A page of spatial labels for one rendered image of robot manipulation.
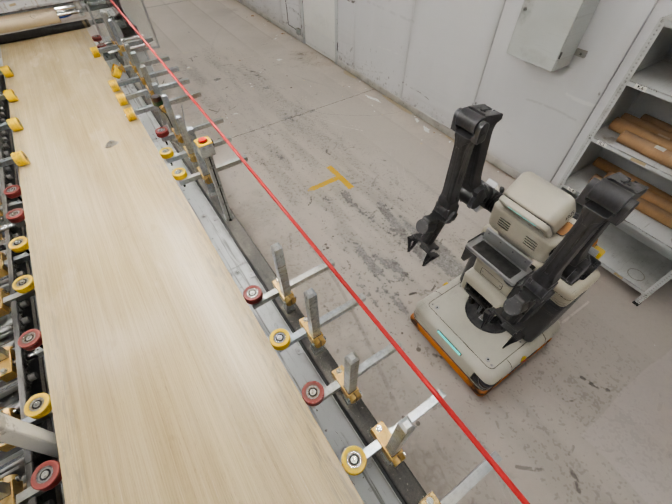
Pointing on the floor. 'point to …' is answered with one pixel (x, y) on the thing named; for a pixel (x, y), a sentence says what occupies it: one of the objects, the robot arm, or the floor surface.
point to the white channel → (27, 436)
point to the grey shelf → (654, 64)
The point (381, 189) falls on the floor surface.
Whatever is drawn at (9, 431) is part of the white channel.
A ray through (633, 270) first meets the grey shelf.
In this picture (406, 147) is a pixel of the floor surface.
